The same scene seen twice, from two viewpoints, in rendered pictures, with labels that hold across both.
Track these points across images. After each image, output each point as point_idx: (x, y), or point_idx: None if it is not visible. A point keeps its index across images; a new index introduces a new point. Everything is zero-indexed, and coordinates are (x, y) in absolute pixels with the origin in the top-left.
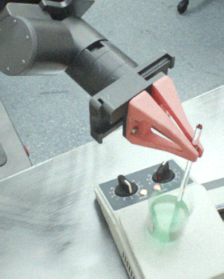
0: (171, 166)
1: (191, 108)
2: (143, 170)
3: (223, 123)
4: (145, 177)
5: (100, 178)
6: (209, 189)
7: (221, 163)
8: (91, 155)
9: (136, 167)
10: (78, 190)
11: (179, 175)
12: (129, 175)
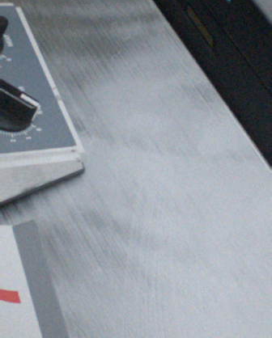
0: (44, 134)
1: (271, 218)
2: (44, 85)
3: (228, 302)
4: (15, 82)
5: (60, 31)
6: (21, 252)
7: (99, 286)
8: (117, 10)
9: (88, 98)
10: None
11: (1, 137)
12: (32, 59)
